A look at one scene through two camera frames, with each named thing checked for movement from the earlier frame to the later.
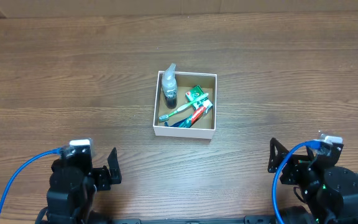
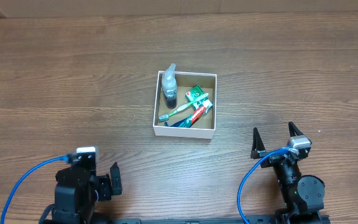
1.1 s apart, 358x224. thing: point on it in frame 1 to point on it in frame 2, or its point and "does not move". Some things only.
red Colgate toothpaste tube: (199, 111) does not move
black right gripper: (291, 170) to (275, 158)
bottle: (169, 87) does not move
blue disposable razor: (186, 122) does not move
